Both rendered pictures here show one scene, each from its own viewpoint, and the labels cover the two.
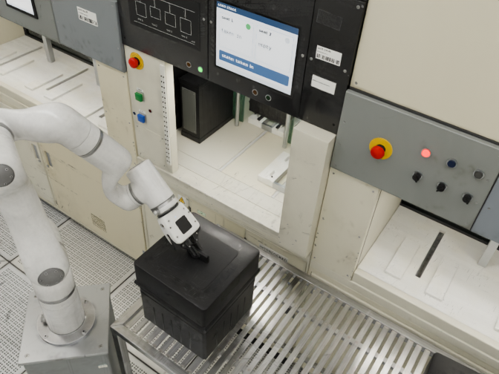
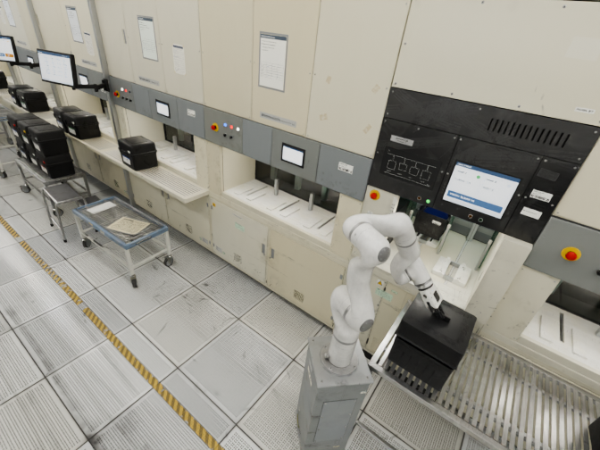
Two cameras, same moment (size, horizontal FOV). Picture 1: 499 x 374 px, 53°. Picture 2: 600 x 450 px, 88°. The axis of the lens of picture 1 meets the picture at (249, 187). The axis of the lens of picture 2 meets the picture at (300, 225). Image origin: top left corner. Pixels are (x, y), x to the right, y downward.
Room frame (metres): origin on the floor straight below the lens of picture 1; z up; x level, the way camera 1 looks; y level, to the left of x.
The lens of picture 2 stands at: (-0.09, 0.84, 2.15)
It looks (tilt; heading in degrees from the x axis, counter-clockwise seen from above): 32 degrees down; 1
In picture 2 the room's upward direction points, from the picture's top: 7 degrees clockwise
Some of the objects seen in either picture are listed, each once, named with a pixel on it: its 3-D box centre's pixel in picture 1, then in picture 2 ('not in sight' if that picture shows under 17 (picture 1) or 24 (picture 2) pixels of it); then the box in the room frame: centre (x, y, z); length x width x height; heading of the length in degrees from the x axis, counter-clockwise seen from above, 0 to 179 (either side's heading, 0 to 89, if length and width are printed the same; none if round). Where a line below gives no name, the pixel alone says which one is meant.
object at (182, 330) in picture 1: (198, 295); (426, 345); (0.99, 0.14, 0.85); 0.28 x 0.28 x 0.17; 58
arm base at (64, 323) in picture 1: (62, 305); (342, 346); (0.91, 0.58, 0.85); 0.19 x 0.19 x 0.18
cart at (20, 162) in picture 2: not in sight; (54, 181); (3.23, 4.03, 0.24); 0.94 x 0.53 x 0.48; 58
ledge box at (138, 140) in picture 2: not in sight; (137, 152); (2.83, 2.63, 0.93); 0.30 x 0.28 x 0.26; 55
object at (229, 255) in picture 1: (197, 263); (437, 322); (0.99, 0.14, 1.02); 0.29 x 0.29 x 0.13; 57
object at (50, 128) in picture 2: not in sight; (48, 139); (3.06, 3.76, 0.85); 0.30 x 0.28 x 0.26; 57
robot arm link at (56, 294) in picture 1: (44, 256); (345, 312); (0.94, 0.60, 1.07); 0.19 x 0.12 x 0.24; 32
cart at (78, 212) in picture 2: not in sight; (125, 236); (2.33, 2.61, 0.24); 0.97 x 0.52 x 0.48; 61
